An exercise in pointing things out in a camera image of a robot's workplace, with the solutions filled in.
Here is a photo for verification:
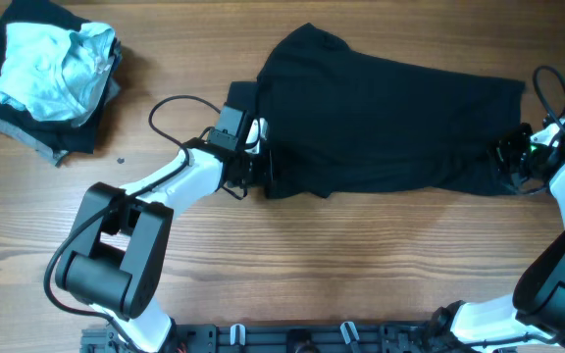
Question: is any grey folded garment in pile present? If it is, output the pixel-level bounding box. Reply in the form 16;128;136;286
0;79;120;165

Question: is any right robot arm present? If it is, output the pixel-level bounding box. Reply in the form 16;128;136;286
421;122;565;352

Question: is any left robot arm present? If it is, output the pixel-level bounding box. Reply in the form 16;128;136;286
44;106;269;352

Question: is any black folded garment in pile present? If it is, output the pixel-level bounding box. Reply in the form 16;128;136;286
0;0;121;79

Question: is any black t-shirt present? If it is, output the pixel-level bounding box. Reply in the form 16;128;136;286
227;24;525;199

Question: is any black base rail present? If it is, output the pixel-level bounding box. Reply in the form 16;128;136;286
79;321;517;353

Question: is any light blue folded garment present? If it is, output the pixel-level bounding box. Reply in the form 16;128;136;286
0;23;116;127

